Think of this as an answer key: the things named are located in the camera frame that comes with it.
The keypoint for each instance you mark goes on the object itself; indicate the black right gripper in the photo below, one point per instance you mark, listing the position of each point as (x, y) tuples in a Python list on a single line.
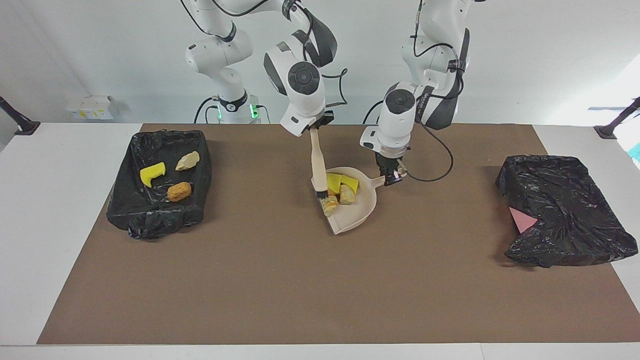
[(322, 121)]

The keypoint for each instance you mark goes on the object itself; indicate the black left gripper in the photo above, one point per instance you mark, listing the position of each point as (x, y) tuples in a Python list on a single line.
[(391, 160)]

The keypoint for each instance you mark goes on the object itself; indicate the beige brush black bristles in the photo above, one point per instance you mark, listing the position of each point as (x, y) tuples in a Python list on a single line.
[(317, 160)]

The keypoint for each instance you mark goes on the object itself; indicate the small yellow sponge piece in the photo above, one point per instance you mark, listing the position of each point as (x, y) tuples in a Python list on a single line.
[(351, 183)]

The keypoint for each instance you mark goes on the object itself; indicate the pale bread chunk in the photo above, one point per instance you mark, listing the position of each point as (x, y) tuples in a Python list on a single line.
[(347, 194)]

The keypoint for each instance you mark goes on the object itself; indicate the beige plastic dustpan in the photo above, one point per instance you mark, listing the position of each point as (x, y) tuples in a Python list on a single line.
[(357, 215)]

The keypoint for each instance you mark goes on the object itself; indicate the rounded yellow sponge piece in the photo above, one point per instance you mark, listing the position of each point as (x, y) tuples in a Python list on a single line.
[(334, 181)]

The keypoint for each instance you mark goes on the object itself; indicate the striped orange bread piece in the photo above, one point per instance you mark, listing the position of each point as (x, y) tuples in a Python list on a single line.
[(330, 205)]

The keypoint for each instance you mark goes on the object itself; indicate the tan croissant piece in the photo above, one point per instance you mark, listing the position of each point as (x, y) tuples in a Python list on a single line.
[(187, 161)]

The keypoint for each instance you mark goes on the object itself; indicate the brown bread roll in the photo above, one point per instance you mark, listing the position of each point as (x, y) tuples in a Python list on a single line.
[(179, 192)]

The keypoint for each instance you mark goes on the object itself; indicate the notched yellow sponge piece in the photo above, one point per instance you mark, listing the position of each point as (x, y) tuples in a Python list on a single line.
[(151, 174)]

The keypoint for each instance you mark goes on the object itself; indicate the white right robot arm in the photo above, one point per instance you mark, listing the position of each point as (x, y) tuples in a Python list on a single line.
[(302, 95)]

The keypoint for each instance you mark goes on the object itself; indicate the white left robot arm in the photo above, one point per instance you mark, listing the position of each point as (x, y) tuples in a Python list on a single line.
[(400, 120)]

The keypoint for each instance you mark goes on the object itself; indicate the pink bin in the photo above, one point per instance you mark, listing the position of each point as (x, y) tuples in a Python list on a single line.
[(522, 220)]

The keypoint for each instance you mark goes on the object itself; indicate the black trash bag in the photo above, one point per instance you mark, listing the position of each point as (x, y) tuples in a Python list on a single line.
[(570, 220)]

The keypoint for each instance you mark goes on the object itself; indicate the black bag lined dark bin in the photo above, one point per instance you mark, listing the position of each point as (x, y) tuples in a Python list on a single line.
[(150, 215)]

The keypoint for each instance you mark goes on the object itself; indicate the brown table mat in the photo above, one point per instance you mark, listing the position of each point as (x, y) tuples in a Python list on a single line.
[(320, 290)]

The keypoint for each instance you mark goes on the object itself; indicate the black stand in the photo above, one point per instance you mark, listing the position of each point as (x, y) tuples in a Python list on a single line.
[(22, 125), (612, 127)]

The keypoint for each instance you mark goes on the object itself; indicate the teal object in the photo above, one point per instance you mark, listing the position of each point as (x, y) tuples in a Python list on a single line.
[(636, 152)]

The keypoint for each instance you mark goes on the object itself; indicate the white wall boxes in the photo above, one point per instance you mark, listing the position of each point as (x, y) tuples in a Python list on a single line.
[(92, 106)]

